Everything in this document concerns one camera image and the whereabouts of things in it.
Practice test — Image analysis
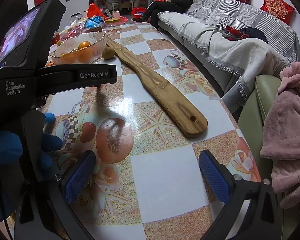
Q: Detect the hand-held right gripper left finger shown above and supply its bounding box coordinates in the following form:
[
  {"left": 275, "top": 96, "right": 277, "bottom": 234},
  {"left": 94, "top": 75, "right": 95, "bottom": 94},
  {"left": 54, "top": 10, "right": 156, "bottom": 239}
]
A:
[{"left": 16, "top": 150, "right": 97, "bottom": 240}]

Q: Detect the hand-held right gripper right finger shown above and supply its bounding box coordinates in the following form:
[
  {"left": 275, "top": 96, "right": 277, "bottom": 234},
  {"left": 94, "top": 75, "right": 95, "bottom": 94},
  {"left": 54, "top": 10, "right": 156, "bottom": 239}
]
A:
[{"left": 198, "top": 150, "right": 285, "bottom": 240}]

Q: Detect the person's left hand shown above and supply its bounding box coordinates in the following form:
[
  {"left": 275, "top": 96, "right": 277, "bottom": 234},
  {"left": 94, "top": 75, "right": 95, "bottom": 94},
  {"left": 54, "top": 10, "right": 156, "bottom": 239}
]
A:
[{"left": 0, "top": 112, "right": 63, "bottom": 173}]

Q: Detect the printed checkered tablecloth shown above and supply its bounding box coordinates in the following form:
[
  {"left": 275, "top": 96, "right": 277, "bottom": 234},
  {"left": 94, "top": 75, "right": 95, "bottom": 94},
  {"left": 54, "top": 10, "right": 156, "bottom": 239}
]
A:
[{"left": 35, "top": 22, "right": 262, "bottom": 240}]

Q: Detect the clear bag of red packets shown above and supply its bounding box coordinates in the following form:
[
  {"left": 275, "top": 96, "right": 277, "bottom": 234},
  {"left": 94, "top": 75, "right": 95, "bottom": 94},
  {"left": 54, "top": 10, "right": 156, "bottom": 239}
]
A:
[{"left": 59, "top": 21, "right": 103, "bottom": 42}]

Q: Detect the green padded chair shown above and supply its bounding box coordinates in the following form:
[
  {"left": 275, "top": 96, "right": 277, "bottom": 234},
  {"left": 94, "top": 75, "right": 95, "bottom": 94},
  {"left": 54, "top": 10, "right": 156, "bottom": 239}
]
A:
[{"left": 237, "top": 74, "right": 300, "bottom": 240}]

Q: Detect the clear glass bowl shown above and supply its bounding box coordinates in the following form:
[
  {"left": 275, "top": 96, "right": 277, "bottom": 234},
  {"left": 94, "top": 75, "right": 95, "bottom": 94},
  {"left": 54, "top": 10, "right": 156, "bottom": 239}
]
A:
[{"left": 50, "top": 29, "right": 107, "bottom": 65}]

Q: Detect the blue snack packet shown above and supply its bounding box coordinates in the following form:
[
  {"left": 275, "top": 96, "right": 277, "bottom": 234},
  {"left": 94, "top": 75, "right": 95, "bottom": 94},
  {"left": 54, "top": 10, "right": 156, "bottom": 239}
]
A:
[{"left": 84, "top": 16, "right": 105, "bottom": 29}]

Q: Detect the pink fleece garment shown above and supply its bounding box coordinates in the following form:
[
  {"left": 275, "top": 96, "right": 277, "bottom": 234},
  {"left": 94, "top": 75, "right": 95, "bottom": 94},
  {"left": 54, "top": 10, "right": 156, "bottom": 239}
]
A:
[{"left": 259, "top": 62, "right": 300, "bottom": 214}]

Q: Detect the red plastic bag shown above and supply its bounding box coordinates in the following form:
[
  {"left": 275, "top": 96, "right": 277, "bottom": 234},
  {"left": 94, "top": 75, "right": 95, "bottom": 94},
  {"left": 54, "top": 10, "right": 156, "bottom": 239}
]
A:
[{"left": 86, "top": 3, "right": 107, "bottom": 19}]

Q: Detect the yellow-brown longan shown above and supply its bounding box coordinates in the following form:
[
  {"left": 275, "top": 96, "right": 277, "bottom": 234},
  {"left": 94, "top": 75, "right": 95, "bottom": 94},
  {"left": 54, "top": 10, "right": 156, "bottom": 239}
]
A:
[{"left": 102, "top": 47, "right": 115, "bottom": 60}]

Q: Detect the pink round lid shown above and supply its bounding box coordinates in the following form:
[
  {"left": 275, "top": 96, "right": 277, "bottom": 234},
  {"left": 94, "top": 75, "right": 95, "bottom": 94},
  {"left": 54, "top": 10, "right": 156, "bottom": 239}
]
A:
[{"left": 104, "top": 15, "right": 128, "bottom": 25}]

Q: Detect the long wooden paddle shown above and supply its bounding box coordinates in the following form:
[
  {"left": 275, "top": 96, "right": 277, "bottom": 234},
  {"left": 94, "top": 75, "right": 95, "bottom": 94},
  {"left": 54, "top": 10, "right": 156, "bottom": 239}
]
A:
[{"left": 105, "top": 38, "right": 208, "bottom": 138}]

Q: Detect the white dining table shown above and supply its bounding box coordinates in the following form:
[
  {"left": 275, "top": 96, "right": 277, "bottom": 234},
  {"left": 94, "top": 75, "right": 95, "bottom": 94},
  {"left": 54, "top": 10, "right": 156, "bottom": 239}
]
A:
[{"left": 106, "top": 0, "right": 140, "bottom": 13}]

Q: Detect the grey covered sofa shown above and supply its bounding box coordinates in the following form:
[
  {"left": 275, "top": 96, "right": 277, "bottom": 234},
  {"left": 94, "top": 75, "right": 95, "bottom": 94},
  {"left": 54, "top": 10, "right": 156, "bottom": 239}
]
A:
[{"left": 157, "top": 0, "right": 300, "bottom": 112}]

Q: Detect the light grey sofa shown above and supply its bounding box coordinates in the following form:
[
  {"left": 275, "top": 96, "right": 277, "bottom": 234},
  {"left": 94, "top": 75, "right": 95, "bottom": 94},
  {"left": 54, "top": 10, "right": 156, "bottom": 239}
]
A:
[{"left": 157, "top": 19, "right": 240, "bottom": 93}]

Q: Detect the red clothing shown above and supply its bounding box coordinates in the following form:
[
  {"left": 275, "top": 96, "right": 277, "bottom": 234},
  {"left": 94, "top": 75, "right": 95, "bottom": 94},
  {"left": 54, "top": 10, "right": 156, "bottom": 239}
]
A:
[{"left": 222, "top": 26, "right": 248, "bottom": 41}]

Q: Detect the dark clothing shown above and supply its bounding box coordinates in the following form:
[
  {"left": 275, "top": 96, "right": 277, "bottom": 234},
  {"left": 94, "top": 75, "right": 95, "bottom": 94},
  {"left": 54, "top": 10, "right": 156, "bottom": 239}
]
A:
[{"left": 239, "top": 27, "right": 268, "bottom": 44}]

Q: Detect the red square cushion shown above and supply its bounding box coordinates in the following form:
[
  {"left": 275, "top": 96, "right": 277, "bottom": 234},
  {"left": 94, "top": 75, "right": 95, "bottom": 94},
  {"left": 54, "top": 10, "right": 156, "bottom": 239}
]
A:
[{"left": 260, "top": 0, "right": 295, "bottom": 25}]

